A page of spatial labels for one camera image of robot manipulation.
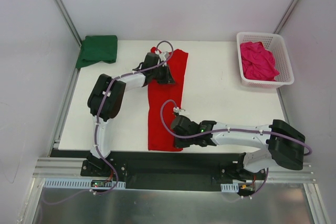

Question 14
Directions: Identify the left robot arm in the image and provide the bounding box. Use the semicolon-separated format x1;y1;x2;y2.
87;51;175;176

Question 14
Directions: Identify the red t shirt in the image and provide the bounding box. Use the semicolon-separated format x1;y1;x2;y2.
148;49;188;152

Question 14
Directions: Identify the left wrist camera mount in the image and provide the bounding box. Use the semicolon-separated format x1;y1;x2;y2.
154;49;170;62

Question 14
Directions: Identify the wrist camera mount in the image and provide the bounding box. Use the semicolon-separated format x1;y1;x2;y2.
154;49;170;62
173;106;190;116

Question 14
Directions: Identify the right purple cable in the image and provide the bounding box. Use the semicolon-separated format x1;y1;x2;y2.
160;99;313;200

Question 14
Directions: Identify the folded green t shirt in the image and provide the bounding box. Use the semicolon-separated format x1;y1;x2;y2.
76;35;118;69

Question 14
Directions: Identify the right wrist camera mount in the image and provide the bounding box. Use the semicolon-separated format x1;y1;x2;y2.
173;106;190;116

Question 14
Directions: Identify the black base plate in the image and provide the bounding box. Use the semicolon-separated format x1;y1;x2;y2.
51;150;271;191

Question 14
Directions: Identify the aluminium frame rail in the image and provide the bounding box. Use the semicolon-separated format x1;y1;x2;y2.
33;157;85;178

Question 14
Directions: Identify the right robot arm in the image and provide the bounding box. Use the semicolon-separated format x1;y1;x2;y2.
170;115;308;181

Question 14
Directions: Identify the pink t shirt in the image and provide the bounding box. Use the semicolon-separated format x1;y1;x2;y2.
240;41;280;81

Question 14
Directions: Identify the left white cable duct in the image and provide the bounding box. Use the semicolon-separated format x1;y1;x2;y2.
44;178;126;190

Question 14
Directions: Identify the right white cable duct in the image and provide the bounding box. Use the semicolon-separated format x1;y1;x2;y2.
220;183;239;193

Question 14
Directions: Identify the white cable duct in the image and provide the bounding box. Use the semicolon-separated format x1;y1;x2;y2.
44;178;126;190
220;183;239;193

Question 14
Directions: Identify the white plastic basket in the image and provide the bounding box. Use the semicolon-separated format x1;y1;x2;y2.
236;31;295;89

